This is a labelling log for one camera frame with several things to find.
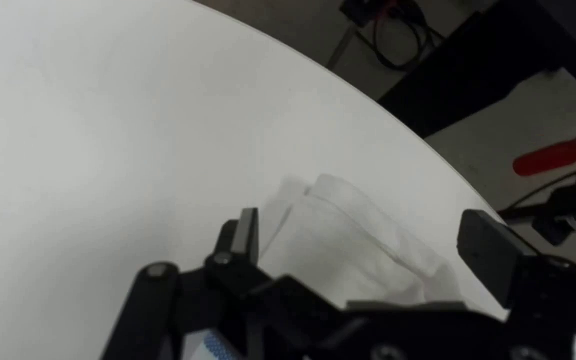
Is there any red-orange tool handle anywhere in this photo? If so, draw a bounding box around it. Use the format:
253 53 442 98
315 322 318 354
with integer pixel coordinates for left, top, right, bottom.
513 127 576 178

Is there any black adapter with cables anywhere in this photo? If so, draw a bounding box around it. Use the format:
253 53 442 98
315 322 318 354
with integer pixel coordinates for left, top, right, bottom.
336 0 451 74

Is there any white towel with blue stripes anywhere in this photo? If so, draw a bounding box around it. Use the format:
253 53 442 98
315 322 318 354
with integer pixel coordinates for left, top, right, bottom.
185 173 513 360

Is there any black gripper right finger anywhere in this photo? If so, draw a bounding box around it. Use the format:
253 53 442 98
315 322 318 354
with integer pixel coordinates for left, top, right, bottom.
456 208 576 360

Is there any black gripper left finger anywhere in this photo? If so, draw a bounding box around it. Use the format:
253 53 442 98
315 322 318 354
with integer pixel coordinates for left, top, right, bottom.
100 205 290 360

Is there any black equipment cart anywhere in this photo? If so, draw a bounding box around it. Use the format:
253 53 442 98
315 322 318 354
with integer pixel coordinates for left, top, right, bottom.
377 0 576 248

